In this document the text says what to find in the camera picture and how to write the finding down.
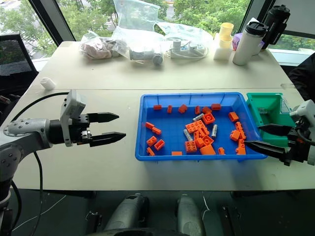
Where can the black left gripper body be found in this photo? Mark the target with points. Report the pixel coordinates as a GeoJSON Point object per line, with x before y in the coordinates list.
{"type": "Point", "coordinates": [82, 132]}

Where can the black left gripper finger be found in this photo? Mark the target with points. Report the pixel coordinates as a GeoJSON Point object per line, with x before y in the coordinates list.
{"type": "Point", "coordinates": [103, 117]}
{"type": "Point", "coordinates": [108, 137]}

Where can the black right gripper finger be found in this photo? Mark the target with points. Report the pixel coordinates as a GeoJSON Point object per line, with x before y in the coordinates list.
{"type": "Point", "coordinates": [275, 129]}
{"type": "Point", "coordinates": [267, 148]}

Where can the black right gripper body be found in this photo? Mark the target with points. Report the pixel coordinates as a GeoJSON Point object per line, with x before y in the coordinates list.
{"type": "Point", "coordinates": [297, 147]}

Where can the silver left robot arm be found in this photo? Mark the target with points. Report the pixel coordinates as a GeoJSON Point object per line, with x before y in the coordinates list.
{"type": "Point", "coordinates": [24, 126]}

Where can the green plastic bin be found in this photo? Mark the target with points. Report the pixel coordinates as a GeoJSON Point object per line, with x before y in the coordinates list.
{"type": "Point", "coordinates": [268, 103]}

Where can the small white cylinder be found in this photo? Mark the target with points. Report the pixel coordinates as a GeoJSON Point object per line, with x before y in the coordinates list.
{"type": "Point", "coordinates": [47, 83]}

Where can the blue plastic tray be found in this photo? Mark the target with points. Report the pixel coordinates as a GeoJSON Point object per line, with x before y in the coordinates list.
{"type": "Point", "coordinates": [172, 123]}

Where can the clear bag with pink contents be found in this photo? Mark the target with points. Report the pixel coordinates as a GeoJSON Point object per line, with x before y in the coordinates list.
{"type": "Point", "coordinates": [96, 49]}

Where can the orange studded toy plate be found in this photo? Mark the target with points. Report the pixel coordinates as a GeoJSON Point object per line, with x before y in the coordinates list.
{"type": "Point", "coordinates": [194, 127]}

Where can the grey rounded robot leg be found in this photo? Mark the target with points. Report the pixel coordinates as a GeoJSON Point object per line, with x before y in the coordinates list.
{"type": "Point", "coordinates": [128, 211]}
{"type": "Point", "coordinates": [189, 216]}

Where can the grey device in bag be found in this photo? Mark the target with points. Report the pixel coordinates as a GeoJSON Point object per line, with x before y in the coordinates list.
{"type": "Point", "coordinates": [150, 56]}

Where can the white tumbler black lid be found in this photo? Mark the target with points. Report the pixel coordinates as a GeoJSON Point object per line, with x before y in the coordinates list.
{"type": "Point", "coordinates": [247, 45]}

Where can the purple packet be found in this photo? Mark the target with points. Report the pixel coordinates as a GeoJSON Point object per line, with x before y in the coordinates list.
{"type": "Point", "coordinates": [236, 41]}

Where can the black mesh chair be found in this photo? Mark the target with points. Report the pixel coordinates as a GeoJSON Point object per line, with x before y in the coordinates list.
{"type": "Point", "coordinates": [14, 59]}

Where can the large clear plastic bag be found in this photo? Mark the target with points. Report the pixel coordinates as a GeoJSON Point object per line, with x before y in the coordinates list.
{"type": "Point", "coordinates": [137, 22]}

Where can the black bottle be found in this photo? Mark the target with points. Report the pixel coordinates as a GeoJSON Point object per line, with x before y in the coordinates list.
{"type": "Point", "coordinates": [275, 23]}

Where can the white power strip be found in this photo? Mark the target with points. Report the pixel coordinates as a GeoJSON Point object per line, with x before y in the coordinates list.
{"type": "Point", "coordinates": [187, 51]}

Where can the yellow stacked cups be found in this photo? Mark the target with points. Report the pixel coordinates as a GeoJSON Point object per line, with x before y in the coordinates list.
{"type": "Point", "coordinates": [226, 33]}

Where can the clear bag over power strip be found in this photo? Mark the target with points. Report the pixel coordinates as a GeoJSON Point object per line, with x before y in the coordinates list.
{"type": "Point", "coordinates": [187, 32]}

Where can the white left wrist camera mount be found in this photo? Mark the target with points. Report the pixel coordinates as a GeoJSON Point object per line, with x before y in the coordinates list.
{"type": "Point", "coordinates": [72, 103]}

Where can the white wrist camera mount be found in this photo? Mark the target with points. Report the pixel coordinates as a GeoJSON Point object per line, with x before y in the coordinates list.
{"type": "Point", "coordinates": [305, 109]}
{"type": "Point", "coordinates": [72, 103]}

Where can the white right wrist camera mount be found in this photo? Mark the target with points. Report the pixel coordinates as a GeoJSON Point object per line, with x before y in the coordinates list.
{"type": "Point", "coordinates": [305, 109]}

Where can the dark window frame post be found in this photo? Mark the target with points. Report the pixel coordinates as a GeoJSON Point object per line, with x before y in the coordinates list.
{"type": "Point", "coordinates": [258, 9]}
{"type": "Point", "coordinates": [53, 22]}

